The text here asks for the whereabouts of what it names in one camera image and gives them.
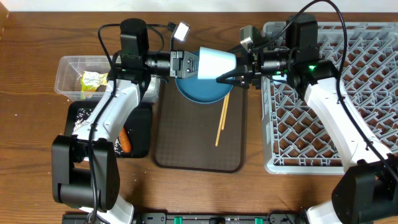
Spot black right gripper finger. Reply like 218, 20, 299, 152
216, 65, 248, 86
228, 44, 246, 53

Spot wooden chopstick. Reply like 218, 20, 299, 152
221, 93, 230, 130
215, 94, 229, 147

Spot light blue cup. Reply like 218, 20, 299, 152
197, 47, 236, 80

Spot dark blue plate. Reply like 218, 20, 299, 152
175, 51, 234, 105

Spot yellow green snack wrapper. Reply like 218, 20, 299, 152
80, 71, 108, 100

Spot pile of white rice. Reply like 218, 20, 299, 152
72, 108, 123, 157

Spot orange carrot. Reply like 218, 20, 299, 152
119, 127, 132, 153

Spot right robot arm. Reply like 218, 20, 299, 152
217, 14, 397, 223

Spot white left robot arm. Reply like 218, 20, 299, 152
52, 18, 199, 223

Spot grey dishwasher rack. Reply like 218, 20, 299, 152
261, 22, 397, 175

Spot black plastic tray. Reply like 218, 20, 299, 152
64, 101, 152, 158

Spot clear plastic bin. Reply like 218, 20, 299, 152
54, 55, 161, 103

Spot brown serving tray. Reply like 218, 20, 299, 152
151, 79, 247, 173

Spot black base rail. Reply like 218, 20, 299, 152
62, 212, 312, 224

